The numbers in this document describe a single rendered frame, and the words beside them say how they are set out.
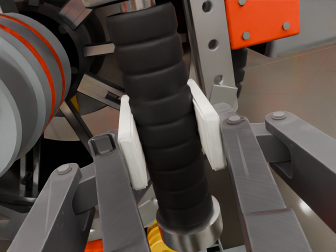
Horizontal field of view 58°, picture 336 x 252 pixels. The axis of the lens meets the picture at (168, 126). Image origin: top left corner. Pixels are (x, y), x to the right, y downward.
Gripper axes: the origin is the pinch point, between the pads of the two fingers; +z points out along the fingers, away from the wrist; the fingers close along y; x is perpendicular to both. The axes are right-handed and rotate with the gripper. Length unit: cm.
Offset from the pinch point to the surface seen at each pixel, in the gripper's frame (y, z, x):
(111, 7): -4.8, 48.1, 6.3
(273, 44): 22.6, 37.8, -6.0
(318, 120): 90, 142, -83
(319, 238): 43, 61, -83
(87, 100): -15, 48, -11
